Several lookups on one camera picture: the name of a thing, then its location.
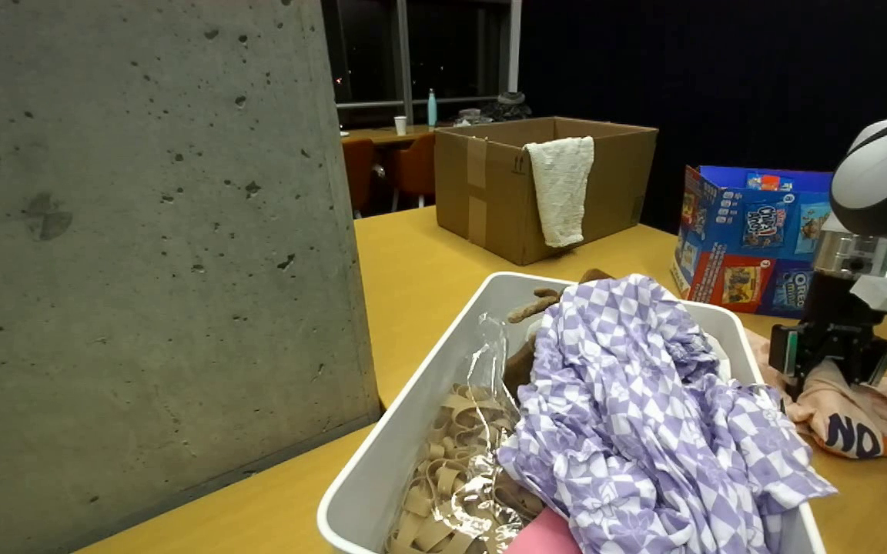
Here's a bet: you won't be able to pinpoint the blue snack variety box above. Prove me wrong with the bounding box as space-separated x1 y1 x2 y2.
673 162 838 320

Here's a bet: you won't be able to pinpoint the clear bag tan pieces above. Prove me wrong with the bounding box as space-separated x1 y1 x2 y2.
384 311 551 554

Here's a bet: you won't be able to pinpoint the purple white checkered cloth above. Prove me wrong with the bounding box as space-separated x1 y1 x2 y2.
492 273 842 554

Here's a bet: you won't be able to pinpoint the brown cardboard box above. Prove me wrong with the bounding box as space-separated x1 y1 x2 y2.
432 114 664 267

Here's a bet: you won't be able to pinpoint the long wooden desk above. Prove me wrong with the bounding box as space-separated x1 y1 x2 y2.
336 121 451 149

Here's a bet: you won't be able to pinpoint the white towel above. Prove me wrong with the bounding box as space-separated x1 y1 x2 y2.
520 133 597 252

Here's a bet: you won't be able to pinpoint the bright pink cloth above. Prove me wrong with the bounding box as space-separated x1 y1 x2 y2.
501 508 584 554

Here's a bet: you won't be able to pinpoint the pale pink printed shirt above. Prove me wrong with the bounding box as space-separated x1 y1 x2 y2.
746 328 887 466

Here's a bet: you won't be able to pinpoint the white plastic bin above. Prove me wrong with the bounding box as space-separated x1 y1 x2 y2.
314 267 833 554

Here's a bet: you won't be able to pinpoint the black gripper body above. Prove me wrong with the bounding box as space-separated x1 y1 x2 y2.
795 272 887 357

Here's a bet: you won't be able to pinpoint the orange chair white legs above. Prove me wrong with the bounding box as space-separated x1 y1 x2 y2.
393 133 440 210

